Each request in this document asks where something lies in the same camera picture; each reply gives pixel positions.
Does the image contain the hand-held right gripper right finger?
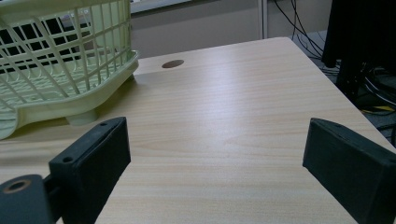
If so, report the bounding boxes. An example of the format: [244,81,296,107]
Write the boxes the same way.
[302,117,396,224]

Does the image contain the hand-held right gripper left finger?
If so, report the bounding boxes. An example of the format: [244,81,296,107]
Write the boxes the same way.
[48,116,132,224]

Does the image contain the pale green plastic dish rack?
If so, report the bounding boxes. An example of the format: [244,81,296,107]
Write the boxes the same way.
[0,0,141,141]

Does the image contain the yellow cable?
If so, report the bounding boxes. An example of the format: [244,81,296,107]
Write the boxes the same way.
[361,105,396,115]

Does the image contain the bundle of black cables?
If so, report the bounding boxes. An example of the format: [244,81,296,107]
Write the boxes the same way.
[274,0,340,74]

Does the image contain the white metal post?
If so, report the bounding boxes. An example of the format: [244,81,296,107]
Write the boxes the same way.
[257,0,269,40]

